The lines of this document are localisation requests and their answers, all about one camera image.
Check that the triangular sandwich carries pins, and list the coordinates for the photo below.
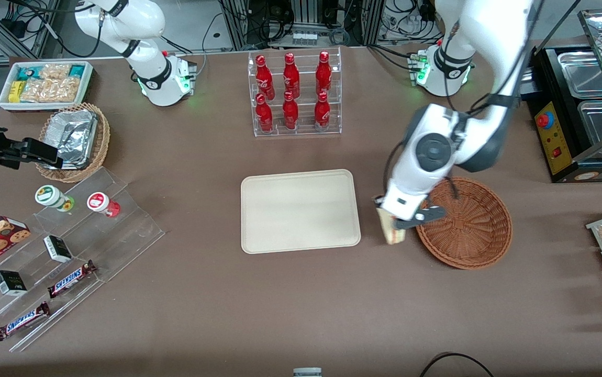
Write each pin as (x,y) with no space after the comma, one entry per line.
(391,236)

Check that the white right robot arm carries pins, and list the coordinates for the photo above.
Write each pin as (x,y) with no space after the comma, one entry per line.
(149,21)

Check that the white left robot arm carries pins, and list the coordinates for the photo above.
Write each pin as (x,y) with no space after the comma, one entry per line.
(489,42)

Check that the light wicker basket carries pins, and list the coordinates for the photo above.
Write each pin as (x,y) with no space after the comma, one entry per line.
(101,141)

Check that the round brown wicker basket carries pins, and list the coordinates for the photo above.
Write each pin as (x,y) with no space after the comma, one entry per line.
(474,233)

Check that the beige plastic tray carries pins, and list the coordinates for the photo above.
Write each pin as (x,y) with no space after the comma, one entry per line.
(280,209)

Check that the aluminium foil container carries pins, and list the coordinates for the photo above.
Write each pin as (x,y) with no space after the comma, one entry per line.
(70,136)

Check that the green lid snack cup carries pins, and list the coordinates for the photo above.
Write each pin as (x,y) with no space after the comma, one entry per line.
(49,195)

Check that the white rectangular snack bin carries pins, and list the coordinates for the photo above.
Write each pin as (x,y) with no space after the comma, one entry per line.
(2,99)

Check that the yellow snack packet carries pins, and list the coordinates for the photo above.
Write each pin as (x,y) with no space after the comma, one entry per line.
(15,91)

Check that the clear bag of crackers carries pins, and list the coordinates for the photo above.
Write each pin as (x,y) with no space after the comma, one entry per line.
(55,71)
(49,90)

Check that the red lid snack cup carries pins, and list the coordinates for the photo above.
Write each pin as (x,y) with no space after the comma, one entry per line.
(98,201)

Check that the teal snack packet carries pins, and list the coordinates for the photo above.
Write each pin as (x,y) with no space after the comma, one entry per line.
(28,72)
(77,70)

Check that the small black box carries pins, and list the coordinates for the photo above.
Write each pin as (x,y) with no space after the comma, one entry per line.
(10,283)
(57,248)

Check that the clear acrylic bottle rack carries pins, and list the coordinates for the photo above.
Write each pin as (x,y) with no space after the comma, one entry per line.
(305,131)

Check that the red cola bottle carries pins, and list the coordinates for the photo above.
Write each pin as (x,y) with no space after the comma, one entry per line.
(323,73)
(264,78)
(322,112)
(265,118)
(290,112)
(291,76)

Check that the clear acrylic stepped shelf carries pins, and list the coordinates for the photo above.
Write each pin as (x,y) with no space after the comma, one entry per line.
(133,230)

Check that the Snickers chocolate bar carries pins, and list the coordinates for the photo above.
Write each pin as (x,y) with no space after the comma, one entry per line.
(22,321)
(70,279)

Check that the black food warmer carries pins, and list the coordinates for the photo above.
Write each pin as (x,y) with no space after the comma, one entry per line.
(557,136)

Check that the small grey box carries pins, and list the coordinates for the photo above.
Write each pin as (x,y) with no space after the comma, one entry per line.
(307,373)

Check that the white power strip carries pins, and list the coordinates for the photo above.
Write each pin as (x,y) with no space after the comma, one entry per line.
(303,38)

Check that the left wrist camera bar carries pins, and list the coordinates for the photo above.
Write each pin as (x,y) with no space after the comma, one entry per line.
(434,213)

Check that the aluminium frame rack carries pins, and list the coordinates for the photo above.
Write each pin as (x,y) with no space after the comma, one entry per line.
(309,10)

